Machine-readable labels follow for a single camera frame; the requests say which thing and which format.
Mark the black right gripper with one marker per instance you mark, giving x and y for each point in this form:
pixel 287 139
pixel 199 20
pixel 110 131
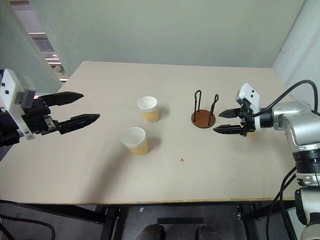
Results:
pixel 246 120

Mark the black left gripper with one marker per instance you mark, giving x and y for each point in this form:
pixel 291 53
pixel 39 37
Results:
pixel 37 117

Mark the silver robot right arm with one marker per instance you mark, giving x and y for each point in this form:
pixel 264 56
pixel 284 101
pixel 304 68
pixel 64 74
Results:
pixel 295 117

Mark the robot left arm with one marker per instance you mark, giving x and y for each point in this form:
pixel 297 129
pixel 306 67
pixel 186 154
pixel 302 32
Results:
pixel 7 135

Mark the tan ribbed paper cup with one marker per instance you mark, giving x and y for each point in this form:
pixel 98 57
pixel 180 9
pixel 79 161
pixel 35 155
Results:
pixel 148 108
pixel 135 141

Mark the window with building view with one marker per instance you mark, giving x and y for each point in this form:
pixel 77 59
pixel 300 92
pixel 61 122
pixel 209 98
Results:
pixel 50 55

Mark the frosted glass partition panel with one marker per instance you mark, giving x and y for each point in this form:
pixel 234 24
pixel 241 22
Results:
pixel 22 57

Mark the dark rounded shape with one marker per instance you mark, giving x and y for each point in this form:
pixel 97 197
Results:
pixel 152 232
pixel 206 232

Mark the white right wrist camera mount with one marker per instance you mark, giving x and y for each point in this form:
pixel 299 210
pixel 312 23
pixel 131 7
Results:
pixel 247 93

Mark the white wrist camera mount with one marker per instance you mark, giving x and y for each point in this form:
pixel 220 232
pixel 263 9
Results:
pixel 247 93
pixel 11 92

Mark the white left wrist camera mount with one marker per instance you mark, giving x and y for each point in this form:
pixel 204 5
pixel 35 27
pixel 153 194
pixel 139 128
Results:
pixel 11 92

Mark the black metal table frame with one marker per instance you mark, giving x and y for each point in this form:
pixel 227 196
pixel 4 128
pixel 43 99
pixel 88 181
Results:
pixel 110 217

